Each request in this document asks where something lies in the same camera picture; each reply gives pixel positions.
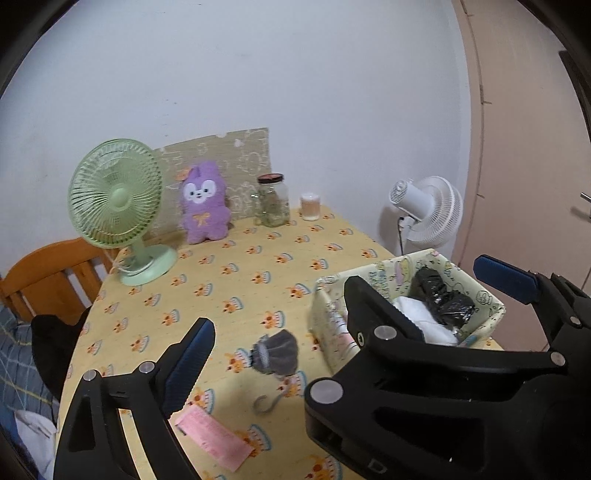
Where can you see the green desk fan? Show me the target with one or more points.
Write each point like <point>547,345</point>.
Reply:
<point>117,198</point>

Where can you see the white cloth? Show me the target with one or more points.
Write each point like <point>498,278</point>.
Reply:
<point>34,438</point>

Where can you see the clear cotton swab container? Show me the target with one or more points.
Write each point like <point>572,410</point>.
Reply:
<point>310,207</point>

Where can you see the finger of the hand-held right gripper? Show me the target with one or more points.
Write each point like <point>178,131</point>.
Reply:
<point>392,318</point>
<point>503,277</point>

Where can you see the wooden chair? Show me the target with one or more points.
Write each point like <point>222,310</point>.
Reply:
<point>41,272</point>

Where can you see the beige door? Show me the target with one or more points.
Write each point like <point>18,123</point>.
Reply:
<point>521,161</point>

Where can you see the beige patterned cushion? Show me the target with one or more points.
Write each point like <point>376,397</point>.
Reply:
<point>240,152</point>

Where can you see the pink packet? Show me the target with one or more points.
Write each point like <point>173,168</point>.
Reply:
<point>212,436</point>

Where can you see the purple plush rabbit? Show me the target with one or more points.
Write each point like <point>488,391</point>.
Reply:
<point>203,221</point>

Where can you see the glass jar with black lid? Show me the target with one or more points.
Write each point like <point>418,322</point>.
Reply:
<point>272,207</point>

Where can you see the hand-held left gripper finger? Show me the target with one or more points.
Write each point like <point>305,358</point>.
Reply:
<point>189,364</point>

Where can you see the blue plaid bedding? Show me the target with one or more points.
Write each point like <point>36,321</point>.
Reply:
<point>18,360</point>

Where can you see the white folded towel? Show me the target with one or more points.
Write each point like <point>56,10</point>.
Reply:
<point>415,309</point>

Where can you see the black plastic bag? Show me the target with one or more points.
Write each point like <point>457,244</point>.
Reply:
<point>438,295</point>

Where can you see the black cloth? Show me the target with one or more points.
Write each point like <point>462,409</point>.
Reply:
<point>51,350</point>

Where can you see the yellow printed storage box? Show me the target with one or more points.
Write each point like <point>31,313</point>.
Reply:
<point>330,323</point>

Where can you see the white standing fan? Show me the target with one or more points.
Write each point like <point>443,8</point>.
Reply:
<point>415,198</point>

